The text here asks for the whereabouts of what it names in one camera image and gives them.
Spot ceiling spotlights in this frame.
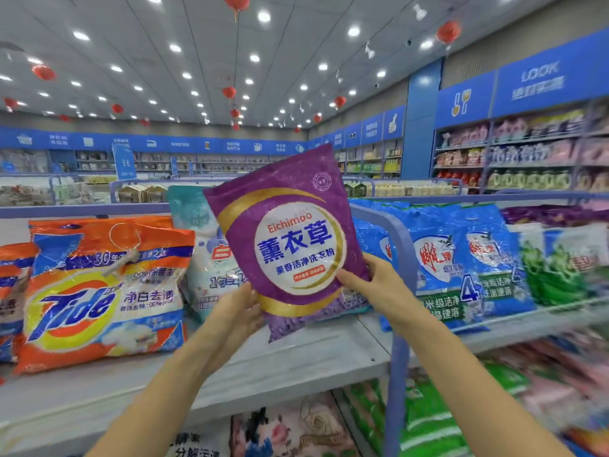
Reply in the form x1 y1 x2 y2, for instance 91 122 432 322
0 0 520 105

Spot small blue hanging sign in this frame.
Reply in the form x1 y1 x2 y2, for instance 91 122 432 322
112 142 140 183

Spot wall rack with pink goods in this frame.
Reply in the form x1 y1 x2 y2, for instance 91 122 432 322
433 100 609 197

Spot blue detergent bag green band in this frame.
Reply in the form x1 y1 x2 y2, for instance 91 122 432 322
447 204 537 321
357 204 487 332

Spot person's left forearm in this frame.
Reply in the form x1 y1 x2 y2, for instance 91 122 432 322
86 352 246 457

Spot white green detergent bag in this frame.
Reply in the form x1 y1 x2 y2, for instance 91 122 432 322
509 223 609 311

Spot blue wall sign band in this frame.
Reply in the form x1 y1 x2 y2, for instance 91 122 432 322
0 104 407 157

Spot stack of green bags below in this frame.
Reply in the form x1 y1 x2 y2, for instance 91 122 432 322
343 361 535 457

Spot purple detergent bag gold oval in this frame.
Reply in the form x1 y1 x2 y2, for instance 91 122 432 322
204 144 373 345
499 204 597 230

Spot person's right forearm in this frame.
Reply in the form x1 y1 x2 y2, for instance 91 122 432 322
404 317 578 457

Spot person's right hand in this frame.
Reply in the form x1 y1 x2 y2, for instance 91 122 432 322
337 252 440 340

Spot hanging red lanterns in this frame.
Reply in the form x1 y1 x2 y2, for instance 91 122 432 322
0 0 464 129

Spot large orange detergent bag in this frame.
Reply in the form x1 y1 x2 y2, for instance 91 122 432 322
14 218 197 378
0 242 40 364

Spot grey shelf with blue frame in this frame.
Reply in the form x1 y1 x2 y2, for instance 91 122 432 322
0 190 609 457

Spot row of pale bottles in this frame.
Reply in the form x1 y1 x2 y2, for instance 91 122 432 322
376 180 487 199

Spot row of green boxes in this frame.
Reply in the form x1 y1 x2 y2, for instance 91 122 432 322
119 183 169 204

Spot blue sign white lettering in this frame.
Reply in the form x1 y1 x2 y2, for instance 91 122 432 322
490 31 609 121

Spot blue sign with utensil icons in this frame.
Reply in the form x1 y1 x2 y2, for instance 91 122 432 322
436 71 499 130

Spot person's left hand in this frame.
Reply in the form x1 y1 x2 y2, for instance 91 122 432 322
200 283 268 373

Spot far wall racks with goods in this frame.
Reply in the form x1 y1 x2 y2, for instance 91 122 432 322
0 138 407 183

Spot pile of pink detergent bags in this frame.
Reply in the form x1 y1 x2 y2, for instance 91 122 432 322
485 328 609 457

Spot teal detergent bag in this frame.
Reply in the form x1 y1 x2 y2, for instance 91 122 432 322
166 185 251 322

